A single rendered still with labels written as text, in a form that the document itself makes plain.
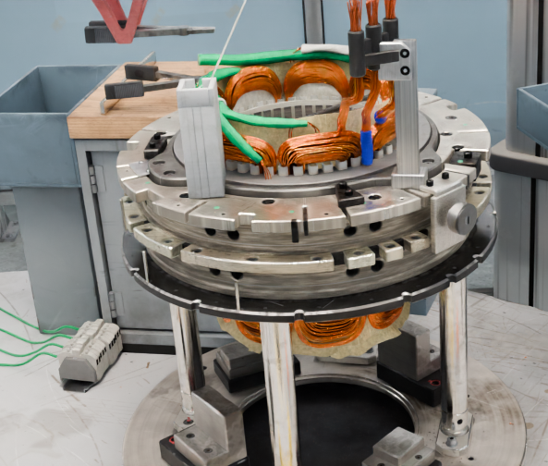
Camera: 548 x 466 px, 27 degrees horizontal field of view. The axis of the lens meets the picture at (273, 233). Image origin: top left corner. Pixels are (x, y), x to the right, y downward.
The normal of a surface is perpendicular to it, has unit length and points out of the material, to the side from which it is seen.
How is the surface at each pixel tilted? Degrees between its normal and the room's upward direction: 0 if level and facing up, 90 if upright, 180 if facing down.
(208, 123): 90
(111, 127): 90
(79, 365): 90
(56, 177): 90
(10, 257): 0
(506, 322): 0
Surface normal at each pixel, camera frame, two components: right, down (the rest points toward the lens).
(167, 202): -0.07, -0.90
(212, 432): -0.81, 0.30
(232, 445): 0.58, 0.31
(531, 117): -0.96, 0.18
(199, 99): -0.05, 0.43
